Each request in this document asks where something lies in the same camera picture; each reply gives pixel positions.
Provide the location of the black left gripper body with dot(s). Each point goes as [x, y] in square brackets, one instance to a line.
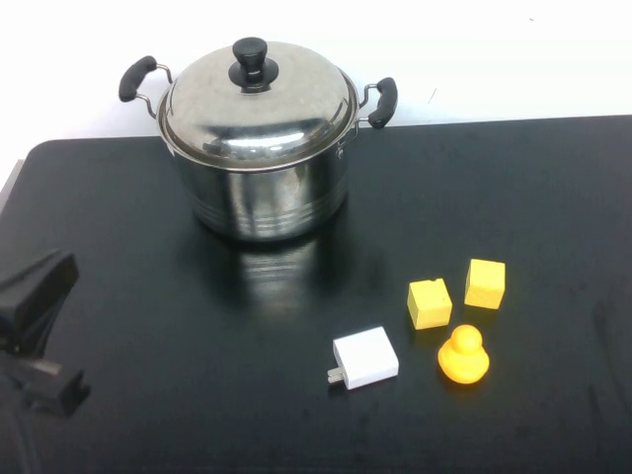
[15, 424]

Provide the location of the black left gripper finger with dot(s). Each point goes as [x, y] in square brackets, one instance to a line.
[56, 390]
[39, 291]

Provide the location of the stainless steel lid black knob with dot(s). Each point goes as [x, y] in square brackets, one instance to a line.
[257, 123]

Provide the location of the white plug charger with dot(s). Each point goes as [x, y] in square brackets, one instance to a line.
[368, 358]

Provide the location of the yellow cube with notch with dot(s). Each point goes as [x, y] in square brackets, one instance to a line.
[429, 305]

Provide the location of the yellow rubber duck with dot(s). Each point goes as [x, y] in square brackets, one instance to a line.
[463, 361]

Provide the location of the plain yellow cube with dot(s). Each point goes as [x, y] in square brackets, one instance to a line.
[485, 284]

